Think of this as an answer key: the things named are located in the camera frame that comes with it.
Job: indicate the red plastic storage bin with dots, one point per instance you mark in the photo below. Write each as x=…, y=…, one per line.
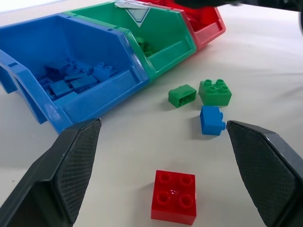
x=208, y=30

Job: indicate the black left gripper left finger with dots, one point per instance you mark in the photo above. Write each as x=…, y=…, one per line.
x=59, y=165

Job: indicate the green plastic storage bin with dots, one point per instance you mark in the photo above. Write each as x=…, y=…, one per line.
x=165, y=40

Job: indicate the green four-stud building block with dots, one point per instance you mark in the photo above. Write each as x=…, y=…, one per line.
x=215, y=93

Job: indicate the blue two-stud building block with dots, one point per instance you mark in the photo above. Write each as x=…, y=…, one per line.
x=210, y=120

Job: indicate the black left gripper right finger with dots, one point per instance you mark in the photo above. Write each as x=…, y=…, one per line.
x=265, y=165

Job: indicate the green block lying sideways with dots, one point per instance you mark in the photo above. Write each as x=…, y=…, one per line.
x=182, y=94

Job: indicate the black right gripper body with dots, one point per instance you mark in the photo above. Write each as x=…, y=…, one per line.
x=203, y=2

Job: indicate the red four-stud building block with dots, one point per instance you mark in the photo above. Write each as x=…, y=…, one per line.
x=174, y=197

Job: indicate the white triangle label sticker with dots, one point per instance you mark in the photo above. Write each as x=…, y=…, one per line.
x=137, y=14

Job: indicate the blue plastic storage bin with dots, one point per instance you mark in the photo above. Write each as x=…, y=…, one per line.
x=78, y=42

